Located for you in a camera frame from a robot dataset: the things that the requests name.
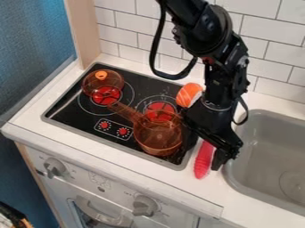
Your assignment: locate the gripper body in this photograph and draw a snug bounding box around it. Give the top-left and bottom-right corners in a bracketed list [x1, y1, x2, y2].
[183, 99, 244, 158]

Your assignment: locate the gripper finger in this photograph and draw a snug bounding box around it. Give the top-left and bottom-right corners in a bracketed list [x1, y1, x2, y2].
[210, 148, 234, 172]

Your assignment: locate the red toy fork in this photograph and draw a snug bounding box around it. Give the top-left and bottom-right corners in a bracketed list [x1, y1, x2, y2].
[193, 140, 216, 180]

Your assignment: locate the toy salmon sushi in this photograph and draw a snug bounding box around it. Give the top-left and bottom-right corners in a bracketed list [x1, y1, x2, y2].
[175, 82, 205, 109]

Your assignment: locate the toy sink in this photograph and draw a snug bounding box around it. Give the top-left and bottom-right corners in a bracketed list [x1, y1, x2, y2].
[220, 109, 305, 217]

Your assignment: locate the clear orange toy pot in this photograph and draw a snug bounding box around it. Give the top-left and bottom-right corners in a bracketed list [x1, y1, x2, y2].
[105, 101, 185, 158]

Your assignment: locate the clear orange pot lid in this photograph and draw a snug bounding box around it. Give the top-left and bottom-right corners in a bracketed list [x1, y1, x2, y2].
[80, 69, 127, 98]

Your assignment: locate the toy stove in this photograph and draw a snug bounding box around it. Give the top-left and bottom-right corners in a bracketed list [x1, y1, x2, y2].
[39, 61, 201, 172]

